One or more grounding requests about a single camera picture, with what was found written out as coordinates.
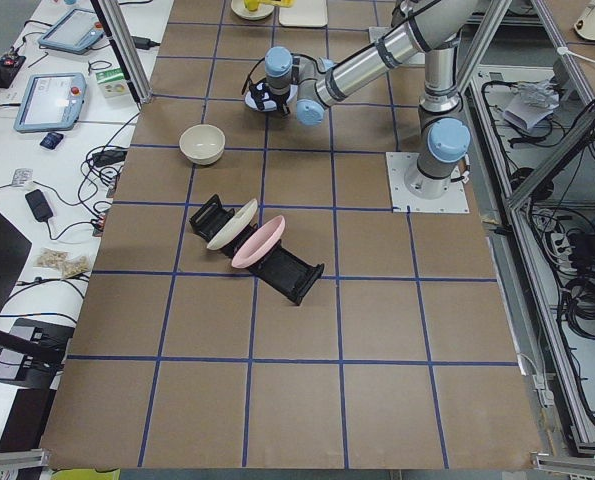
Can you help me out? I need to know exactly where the cream bowl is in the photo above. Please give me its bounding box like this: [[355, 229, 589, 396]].
[[179, 124, 226, 166]]

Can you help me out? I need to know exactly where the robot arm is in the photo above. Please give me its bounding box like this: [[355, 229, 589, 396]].
[[242, 0, 510, 200]]

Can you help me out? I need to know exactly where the white rectangular tray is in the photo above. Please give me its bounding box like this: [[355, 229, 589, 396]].
[[279, 0, 328, 28]]

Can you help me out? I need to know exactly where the blue teach pendant far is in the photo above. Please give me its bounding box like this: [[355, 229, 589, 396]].
[[38, 8, 104, 54]]

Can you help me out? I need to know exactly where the black power adapter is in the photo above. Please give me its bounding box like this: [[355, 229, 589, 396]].
[[132, 36, 160, 50]]

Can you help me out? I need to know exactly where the cream round plate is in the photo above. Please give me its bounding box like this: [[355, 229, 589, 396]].
[[230, 0, 275, 21]]

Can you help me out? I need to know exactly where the green white carton box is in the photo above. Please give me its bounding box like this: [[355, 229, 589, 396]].
[[95, 68, 129, 98]]

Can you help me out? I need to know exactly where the aluminium frame post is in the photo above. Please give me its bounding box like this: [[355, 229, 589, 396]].
[[91, 0, 152, 105]]

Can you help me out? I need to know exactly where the yellow lemon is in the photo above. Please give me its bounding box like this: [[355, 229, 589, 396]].
[[244, 0, 260, 12]]

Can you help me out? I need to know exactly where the black plate rack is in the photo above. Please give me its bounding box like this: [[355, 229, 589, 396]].
[[190, 195, 324, 305]]

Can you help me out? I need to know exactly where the cream plate in rack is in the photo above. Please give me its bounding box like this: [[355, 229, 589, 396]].
[[207, 198, 258, 251]]

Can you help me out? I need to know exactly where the blue teach pendant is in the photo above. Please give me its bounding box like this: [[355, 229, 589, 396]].
[[38, 8, 104, 54], [14, 73, 87, 133]]

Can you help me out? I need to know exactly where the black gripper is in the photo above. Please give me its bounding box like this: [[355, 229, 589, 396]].
[[249, 82, 293, 119]]

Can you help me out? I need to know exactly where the striped bread roll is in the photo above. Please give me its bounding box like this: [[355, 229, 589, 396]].
[[257, 0, 294, 8]]

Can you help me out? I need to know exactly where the light blue plate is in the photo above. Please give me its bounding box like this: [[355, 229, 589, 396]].
[[245, 83, 301, 115]]

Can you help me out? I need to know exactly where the pink plate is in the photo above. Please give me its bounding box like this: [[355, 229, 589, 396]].
[[231, 215, 286, 269]]

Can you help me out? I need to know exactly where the blue teach pendant near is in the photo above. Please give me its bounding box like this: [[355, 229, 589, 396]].
[[14, 73, 87, 133]]

